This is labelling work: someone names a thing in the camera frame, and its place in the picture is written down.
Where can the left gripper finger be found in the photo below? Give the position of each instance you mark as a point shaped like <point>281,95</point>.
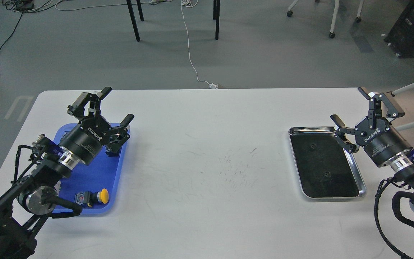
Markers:
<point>86,108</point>
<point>119,134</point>

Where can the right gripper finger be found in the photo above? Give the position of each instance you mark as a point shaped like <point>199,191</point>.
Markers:
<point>340,135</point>
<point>382,105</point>

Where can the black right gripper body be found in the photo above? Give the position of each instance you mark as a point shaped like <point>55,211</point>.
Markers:
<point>381,142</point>

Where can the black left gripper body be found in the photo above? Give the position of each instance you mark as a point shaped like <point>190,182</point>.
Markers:
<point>84,142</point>

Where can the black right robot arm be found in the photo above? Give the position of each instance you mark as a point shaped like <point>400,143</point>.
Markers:
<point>402,201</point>

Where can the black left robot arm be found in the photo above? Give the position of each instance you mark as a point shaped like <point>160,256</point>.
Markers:
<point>33,197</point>

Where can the silver metal tray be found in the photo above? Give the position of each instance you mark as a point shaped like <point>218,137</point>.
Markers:
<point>345,182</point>

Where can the black table leg left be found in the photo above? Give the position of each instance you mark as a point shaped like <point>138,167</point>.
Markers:
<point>133,16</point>

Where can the black table leg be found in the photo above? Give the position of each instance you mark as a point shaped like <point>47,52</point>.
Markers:
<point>133,16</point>
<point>216,17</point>

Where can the black table leg right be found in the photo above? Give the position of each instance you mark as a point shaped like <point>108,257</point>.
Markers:
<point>216,17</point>

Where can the red push button switch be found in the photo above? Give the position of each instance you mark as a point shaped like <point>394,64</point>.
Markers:
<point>113,150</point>

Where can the yellow push button switch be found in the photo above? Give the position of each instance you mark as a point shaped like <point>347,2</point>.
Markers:
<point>89,198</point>

